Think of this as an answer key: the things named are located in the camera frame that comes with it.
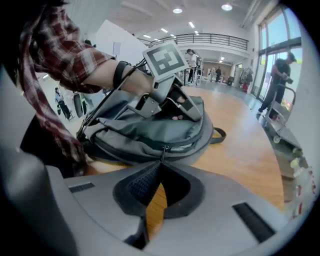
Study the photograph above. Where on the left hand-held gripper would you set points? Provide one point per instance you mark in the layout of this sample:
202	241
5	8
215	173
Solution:
165	62

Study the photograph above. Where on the yellow bottle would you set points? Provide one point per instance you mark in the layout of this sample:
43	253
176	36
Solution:
295	163

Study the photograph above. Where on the person's left forearm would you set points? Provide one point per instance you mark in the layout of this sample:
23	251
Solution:
100	72

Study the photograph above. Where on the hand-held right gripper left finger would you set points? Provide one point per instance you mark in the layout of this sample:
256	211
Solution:
112	195

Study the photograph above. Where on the person's left hand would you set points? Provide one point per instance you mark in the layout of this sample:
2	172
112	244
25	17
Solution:
177	118

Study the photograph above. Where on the clear water jug red cap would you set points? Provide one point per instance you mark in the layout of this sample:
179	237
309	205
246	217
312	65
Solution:
306	203
303	180

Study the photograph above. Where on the grey platform cart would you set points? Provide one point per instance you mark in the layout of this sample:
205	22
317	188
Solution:
282	125

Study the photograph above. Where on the person's plaid shirt torso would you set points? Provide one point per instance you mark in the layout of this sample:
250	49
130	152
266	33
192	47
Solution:
50	120

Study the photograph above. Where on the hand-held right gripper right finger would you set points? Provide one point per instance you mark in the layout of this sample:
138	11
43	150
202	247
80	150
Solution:
212	215

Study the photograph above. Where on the grey backpack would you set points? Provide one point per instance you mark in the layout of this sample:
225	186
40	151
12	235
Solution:
150	135

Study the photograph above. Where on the round ceiling light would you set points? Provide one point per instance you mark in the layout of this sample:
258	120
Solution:
226	7
177	10

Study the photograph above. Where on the black balcony railing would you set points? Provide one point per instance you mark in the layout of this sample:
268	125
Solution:
200	40

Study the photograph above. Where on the clothes rack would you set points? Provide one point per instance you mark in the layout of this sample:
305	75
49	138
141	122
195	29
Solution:
246	78

